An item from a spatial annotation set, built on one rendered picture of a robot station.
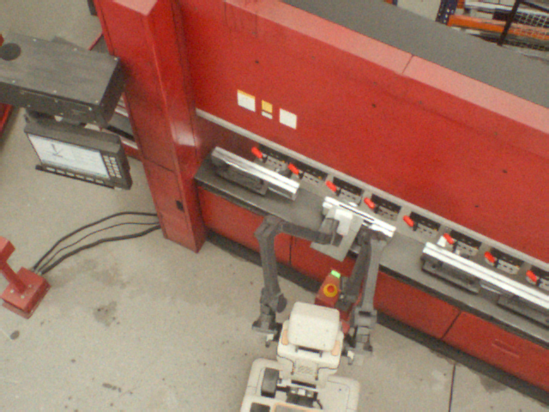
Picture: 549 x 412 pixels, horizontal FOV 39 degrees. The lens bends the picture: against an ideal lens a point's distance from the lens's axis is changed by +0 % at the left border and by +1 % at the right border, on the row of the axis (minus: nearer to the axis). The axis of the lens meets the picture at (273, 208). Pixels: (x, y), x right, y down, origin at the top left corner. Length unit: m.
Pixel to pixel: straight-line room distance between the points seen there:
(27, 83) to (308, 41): 1.18
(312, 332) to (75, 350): 1.94
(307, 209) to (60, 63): 1.52
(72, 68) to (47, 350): 2.11
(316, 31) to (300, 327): 1.26
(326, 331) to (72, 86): 1.48
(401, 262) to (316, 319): 0.85
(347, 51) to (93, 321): 2.69
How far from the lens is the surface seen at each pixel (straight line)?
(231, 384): 4.74
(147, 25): 3.09
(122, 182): 3.79
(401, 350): 4.85
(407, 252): 4.11
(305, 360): 3.52
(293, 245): 4.38
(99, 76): 3.35
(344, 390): 4.46
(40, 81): 3.39
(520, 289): 4.07
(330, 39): 2.95
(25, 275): 5.04
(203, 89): 3.68
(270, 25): 3.02
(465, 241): 3.74
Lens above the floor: 4.60
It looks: 64 degrees down
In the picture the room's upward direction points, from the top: 1 degrees clockwise
